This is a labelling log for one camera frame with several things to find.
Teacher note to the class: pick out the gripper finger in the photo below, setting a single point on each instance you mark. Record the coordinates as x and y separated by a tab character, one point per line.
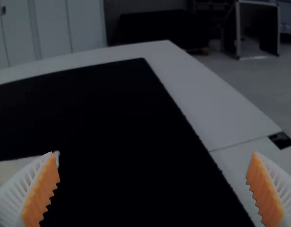
29	194
270	194

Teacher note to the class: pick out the black mat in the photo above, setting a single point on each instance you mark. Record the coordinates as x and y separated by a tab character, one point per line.
112	118

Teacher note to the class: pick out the grey cupboard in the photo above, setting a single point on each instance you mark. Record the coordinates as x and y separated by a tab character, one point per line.
84	23
15	30

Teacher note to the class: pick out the black flight case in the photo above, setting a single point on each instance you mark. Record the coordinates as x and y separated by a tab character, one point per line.
228	35

